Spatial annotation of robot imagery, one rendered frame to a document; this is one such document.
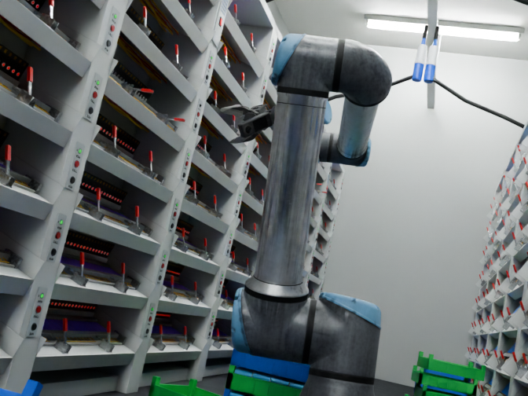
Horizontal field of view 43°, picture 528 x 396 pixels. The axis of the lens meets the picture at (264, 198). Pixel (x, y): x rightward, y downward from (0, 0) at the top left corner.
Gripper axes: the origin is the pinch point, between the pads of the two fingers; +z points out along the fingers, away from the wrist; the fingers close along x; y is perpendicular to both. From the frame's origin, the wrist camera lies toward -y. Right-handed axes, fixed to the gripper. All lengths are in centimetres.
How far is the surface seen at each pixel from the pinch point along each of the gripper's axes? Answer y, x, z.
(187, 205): 2.9, -28.6, 29.4
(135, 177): -32.3, -2.0, 15.5
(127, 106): -32.3, 20.0, 8.4
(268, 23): 103, 16, 29
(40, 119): -73, 30, -1
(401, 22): 360, -40, 48
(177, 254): -8, -43, 33
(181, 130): 5.2, -0.4, 22.2
